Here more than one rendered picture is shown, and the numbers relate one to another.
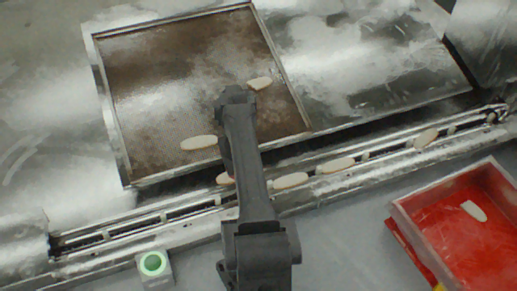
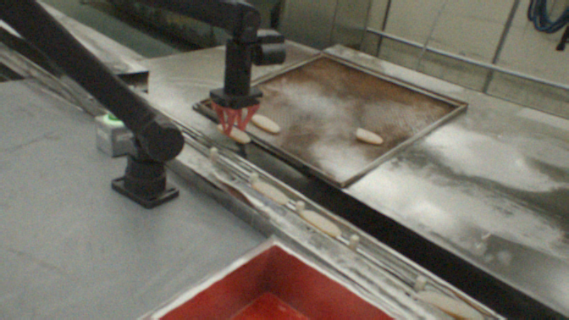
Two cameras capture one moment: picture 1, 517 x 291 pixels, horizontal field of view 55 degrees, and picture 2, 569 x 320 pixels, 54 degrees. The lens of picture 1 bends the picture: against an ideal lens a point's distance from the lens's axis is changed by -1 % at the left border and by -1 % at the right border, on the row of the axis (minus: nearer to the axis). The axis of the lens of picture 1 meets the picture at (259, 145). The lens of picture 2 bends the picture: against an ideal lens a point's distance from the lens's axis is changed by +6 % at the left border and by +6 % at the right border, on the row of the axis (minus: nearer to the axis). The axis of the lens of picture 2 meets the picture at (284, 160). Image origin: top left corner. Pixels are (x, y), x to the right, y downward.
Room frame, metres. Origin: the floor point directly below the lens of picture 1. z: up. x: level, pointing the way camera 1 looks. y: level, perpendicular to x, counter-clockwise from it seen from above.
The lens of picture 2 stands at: (0.33, -0.97, 1.43)
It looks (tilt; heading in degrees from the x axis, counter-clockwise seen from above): 27 degrees down; 64
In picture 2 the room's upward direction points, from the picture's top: 8 degrees clockwise
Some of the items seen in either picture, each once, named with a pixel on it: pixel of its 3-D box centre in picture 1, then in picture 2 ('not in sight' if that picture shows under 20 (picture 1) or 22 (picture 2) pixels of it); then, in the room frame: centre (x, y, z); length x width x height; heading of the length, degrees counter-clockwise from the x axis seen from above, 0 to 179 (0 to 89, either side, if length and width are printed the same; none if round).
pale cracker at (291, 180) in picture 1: (290, 179); (270, 191); (0.74, -0.08, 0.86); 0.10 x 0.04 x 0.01; 113
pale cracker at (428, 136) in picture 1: (426, 137); (449, 305); (0.90, -0.47, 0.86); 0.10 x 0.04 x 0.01; 134
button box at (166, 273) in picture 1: (156, 272); (118, 140); (0.47, 0.22, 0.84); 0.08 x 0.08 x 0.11; 23
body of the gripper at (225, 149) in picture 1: (237, 146); (237, 83); (0.69, 0.05, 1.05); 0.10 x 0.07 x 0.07; 22
